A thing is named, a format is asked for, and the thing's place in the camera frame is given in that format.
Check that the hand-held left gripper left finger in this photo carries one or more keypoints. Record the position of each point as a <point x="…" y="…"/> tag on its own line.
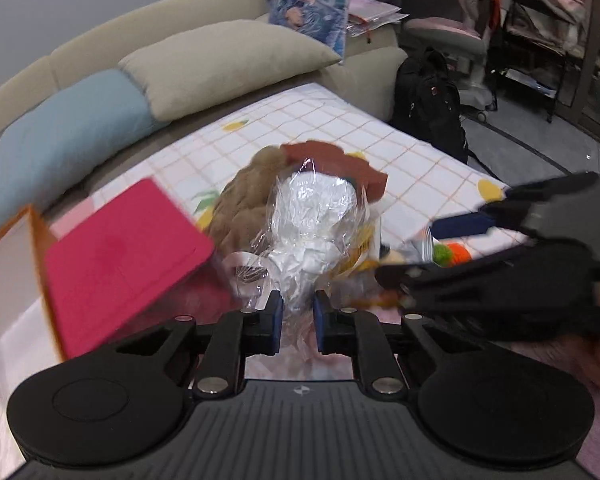
<point x="275" y="321"/>

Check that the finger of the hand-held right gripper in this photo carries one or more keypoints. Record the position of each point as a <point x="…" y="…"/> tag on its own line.
<point x="465" y="225"/>
<point x="430" y="280"/>

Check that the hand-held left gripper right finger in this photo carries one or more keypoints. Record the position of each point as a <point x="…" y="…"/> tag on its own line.
<point x="322" y="322"/>

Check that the orange green knitted toy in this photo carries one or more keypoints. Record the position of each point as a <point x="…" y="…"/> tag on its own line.
<point x="455" y="255"/>

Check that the clear plastic bag white toy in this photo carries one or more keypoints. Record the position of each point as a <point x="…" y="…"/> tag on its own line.
<point x="310" y="210"/>

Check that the brown plush toy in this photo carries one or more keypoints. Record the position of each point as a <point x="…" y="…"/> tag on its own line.
<point x="245" y="200"/>

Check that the rust brown felt cloth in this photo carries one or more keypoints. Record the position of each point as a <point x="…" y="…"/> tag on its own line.
<point x="340" y="165"/>

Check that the pink box lid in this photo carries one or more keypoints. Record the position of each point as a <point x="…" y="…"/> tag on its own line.
<point x="125" y="260"/>

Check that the orange storage box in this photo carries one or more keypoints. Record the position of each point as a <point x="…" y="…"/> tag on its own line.
<point x="10" y="270"/>

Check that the black backpack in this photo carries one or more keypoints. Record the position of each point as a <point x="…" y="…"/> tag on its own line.
<point x="425" y="105"/>

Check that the black metal rack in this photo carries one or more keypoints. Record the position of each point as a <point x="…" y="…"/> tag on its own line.
<point x="530" y="80"/>

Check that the checked fruit print blanket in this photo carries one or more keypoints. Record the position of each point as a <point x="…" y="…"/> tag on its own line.
<point x="330" y="120"/>

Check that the pink desk chair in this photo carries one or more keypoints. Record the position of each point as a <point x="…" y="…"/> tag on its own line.
<point x="445" y="30"/>

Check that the red hanging cloth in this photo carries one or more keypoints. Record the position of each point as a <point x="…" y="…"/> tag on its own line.
<point x="495" y="7"/>

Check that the stack of papers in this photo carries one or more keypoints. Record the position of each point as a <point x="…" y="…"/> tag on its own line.
<point x="375" y="12"/>

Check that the beige pillow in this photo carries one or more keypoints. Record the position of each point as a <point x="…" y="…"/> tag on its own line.
<point x="220" y="60"/>

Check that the blue printed figure pillow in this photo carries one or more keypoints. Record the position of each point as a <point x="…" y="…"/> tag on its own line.
<point x="310" y="5"/>

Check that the light blue pillow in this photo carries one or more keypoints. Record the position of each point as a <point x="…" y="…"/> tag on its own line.
<point x="70" y="125"/>

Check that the beige sofa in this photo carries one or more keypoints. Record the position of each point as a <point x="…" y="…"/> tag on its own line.
<point x="180" y="15"/>

